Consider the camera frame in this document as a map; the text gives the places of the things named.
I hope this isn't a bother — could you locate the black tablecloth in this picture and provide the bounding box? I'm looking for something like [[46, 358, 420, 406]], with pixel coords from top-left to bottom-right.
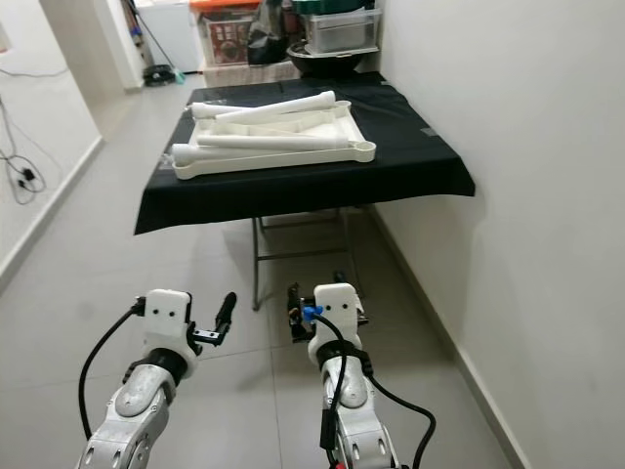
[[134, 70, 477, 235]]

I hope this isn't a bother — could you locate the white plastic table top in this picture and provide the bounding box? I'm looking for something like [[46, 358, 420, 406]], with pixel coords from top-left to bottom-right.
[[171, 98, 379, 182]]

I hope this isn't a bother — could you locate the beige patterned bench cloth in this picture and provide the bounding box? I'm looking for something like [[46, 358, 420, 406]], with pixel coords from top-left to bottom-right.
[[200, 61, 299, 87]]

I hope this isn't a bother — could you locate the black wok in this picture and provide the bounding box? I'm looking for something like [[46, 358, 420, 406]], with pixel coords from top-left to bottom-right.
[[285, 44, 362, 79]]

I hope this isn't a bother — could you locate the mop with teal head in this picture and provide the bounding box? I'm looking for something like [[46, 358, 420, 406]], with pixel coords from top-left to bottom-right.
[[122, 0, 185, 84]]

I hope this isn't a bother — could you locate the black round floor object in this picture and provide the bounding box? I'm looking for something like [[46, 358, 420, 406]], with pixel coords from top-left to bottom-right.
[[142, 64, 172, 87]]

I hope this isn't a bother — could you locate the black bag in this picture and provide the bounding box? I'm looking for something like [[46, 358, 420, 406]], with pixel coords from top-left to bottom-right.
[[247, 0, 294, 65]]

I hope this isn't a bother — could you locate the storage box with orange lid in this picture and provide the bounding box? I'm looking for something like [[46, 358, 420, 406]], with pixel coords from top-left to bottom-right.
[[190, 0, 260, 67]]

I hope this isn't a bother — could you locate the clear plastic storage box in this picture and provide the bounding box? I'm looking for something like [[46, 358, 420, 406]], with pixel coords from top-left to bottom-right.
[[298, 8, 384, 57]]

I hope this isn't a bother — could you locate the white cabinet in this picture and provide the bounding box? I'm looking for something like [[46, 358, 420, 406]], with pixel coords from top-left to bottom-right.
[[137, 0, 201, 74]]

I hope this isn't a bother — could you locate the green pot lid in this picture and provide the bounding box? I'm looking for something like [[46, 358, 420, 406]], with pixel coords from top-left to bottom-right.
[[291, 0, 377, 16]]

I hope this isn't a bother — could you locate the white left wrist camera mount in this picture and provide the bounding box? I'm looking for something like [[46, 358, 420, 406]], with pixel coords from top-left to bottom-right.
[[140, 289, 194, 377]]

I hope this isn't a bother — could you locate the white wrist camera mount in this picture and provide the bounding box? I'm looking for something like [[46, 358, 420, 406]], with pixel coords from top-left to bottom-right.
[[140, 289, 194, 377], [308, 283, 364, 364]]

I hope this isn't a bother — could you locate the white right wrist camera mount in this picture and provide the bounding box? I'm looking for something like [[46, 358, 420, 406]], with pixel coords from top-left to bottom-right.
[[308, 283, 364, 364]]

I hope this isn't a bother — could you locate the grey metal table frame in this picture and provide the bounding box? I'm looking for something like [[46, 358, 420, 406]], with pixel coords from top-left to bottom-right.
[[251, 210, 357, 312]]

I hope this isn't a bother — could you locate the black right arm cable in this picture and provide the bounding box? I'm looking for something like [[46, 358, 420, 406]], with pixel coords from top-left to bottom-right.
[[298, 305, 438, 469]]

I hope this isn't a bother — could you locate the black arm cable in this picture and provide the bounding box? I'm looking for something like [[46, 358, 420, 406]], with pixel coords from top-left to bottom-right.
[[298, 305, 438, 469], [78, 299, 147, 436]]

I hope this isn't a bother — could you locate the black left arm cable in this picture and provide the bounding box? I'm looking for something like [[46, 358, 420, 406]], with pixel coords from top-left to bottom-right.
[[78, 299, 147, 436]]

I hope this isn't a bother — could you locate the black hanging wall cable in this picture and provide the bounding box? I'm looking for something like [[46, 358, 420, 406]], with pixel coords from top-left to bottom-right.
[[0, 68, 50, 201]]

